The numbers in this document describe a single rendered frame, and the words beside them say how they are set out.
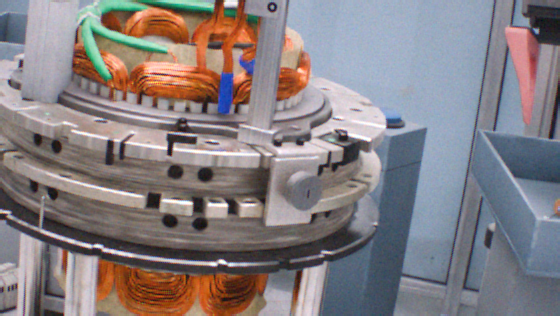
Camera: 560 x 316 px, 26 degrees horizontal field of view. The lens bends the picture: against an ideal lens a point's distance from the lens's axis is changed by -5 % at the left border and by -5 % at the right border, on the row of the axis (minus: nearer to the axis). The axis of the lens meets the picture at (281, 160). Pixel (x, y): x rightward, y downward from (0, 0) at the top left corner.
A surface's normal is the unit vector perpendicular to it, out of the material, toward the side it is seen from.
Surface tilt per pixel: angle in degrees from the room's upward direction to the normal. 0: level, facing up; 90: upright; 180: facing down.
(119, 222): 90
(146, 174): 90
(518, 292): 90
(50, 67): 90
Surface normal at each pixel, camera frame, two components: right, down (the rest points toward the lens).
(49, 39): -0.30, 0.23
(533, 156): 0.03, 0.29
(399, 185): 0.79, 0.27
